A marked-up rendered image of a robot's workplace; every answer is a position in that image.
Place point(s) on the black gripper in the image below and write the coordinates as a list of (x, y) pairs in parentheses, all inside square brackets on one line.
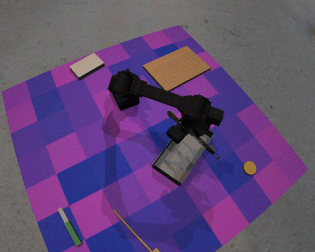
[(178, 132)]

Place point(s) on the tan flat rectangular board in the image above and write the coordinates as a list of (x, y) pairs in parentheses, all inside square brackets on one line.
[(87, 66)]

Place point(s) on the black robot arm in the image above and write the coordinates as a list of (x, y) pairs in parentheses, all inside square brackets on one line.
[(197, 107)]

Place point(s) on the brown wooden board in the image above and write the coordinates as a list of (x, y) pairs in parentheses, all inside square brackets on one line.
[(176, 68)]

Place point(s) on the tan round disc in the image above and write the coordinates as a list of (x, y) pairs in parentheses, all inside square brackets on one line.
[(249, 168)]

